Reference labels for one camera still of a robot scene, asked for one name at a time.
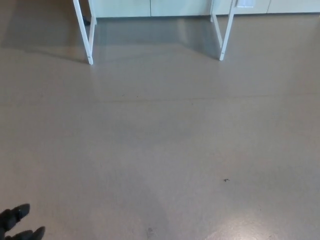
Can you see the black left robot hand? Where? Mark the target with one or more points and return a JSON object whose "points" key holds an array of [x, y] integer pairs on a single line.
{"points": [[15, 217]]}

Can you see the white desk leg frame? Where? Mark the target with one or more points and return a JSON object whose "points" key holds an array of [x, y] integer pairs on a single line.
{"points": [[83, 32], [228, 32]]}

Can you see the white paper sign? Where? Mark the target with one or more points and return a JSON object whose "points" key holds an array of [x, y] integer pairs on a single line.
{"points": [[246, 2]]}

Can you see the white cabinet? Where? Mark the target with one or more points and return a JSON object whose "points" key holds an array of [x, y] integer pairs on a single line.
{"points": [[175, 7]]}

